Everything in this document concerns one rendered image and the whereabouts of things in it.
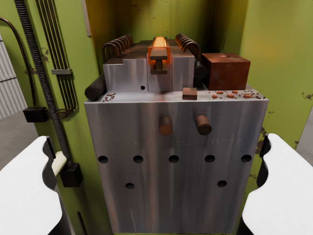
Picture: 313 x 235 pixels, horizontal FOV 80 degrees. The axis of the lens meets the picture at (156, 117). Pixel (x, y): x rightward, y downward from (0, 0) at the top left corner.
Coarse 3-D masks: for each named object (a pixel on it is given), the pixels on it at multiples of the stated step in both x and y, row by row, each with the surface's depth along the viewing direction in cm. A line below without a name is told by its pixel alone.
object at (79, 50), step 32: (0, 0) 48; (32, 0) 48; (64, 0) 48; (96, 0) 55; (0, 32) 52; (64, 32) 51; (96, 32) 55; (32, 64) 56; (64, 64) 55; (96, 64) 55; (64, 96) 60; (64, 128) 65; (64, 192) 80; (96, 192) 80; (96, 224) 90
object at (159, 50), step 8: (160, 40) 57; (152, 48) 38; (160, 48) 38; (168, 48) 38; (152, 56) 30; (160, 56) 30; (168, 56) 39; (152, 64) 36; (160, 64) 31; (152, 72) 31; (160, 72) 31
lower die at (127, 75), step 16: (128, 48) 63; (144, 48) 55; (176, 48) 52; (112, 64) 41; (128, 64) 41; (144, 64) 41; (176, 64) 41; (192, 64) 41; (112, 80) 43; (128, 80) 43; (144, 80) 43; (160, 80) 43; (176, 80) 42; (192, 80) 42
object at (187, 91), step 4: (184, 88) 42; (188, 88) 42; (192, 88) 42; (196, 88) 42; (184, 92) 39; (188, 92) 39; (192, 92) 39; (196, 92) 39; (184, 96) 39; (188, 96) 38; (192, 96) 38; (196, 96) 38
